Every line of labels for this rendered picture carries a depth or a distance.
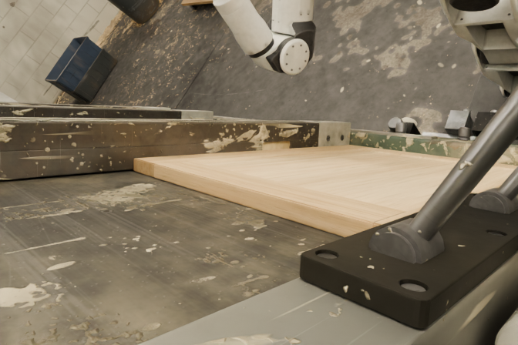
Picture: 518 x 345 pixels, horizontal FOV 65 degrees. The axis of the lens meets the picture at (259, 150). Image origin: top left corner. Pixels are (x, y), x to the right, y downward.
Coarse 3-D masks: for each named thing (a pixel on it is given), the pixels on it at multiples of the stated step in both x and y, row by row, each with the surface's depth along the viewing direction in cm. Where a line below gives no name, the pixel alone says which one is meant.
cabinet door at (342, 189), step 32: (160, 160) 57; (192, 160) 59; (224, 160) 62; (256, 160) 64; (288, 160) 66; (320, 160) 68; (352, 160) 71; (384, 160) 73; (416, 160) 76; (448, 160) 76; (224, 192) 44; (256, 192) 40; (288, 192) 41; (320, 192) 42; (352, 192) 44; (384, 192) 45; (416, 192) 46; (480, 192) 46; (320, 224) 35; (352, 224) 33
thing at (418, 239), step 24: (504, 120) 13; (480, 144) 14; (504, 144) 14; (456, 168) 15; (480, 168) 14; (456, 192) 15; (432, 216) 15; (384, 240) 16; (408, 240) 15; (432, 240) 16
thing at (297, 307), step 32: (512, 256) 19; (288, 288) 15; (320, 288) 15; (480, 288) 16; (512, 288) 20; (224, 320) 12; (256, 320) 12; (288, 320) 12; (320, 320) 12; (352, 320) 13; (384, 320) 13; (448, 320) 14; (480, 320) 16
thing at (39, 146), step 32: (0, 128) 46; (32, 128) 48; (64, 128) 51; (96, 128) 54; (128, 128) 57; (160, 128) 60; (192, 128) 65; (224, 128) 69; (256, 128) 75; (288, 128) 81; (320, 128) 88; (0, 160) 46; (32, 160) 49; (64, 160) 51; (96, 160) 54; (128, 160) 57
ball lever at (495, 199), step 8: (512, 176) 24; (504, 184) 24; (512, 184) 24; (488, 192) 24; (496, 192) 24; (504, 192) 24; (512, 192) 24; (472, 200) 25; (480, 200) 24; (488, 200) 24; (496, 200) 24; (504, 200) 24; (512, 200) 24; (480, 208) 24; (488, 208) 24; (496, 208) 24; (504, 208) 23; (512, 208) 24
